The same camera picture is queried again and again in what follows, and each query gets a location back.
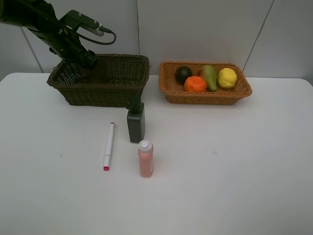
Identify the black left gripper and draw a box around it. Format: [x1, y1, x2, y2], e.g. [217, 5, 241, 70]
[39, 23, 97, 71]

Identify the dark mangosteen with green calyx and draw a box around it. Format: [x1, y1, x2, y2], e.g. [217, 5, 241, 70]
[175, 66, 193, 84]

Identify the orange tangerine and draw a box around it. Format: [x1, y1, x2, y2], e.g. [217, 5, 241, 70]
[184, 76, 207, 92]

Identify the green red pear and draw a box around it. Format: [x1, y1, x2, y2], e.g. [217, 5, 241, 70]
[197, 65, 217, 92]

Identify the yellow lemon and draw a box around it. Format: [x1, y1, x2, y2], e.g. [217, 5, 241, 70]
[217, 68, 237, 89]

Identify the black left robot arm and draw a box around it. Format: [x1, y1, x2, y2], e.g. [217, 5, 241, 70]
[0, 0, 100, 68]

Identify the dark brown wicker basket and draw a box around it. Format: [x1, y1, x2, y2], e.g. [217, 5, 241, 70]
[47, 54, 150, 107]

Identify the dark grey pump bottle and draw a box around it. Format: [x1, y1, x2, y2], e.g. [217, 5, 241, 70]
[127, 95, 145, 143]

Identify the white marker with pink cap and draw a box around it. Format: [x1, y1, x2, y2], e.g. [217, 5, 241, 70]
[103, 122, 115, 171]

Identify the orange wicker basket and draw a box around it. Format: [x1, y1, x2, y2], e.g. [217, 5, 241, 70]
[159, 61, 252, 105]

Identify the pink bottle with white cap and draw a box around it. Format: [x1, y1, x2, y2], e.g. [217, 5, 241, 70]
[138, 140, 154, 178]

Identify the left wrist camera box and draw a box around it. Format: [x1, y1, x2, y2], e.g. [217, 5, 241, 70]
[59, 10, 104, 37]

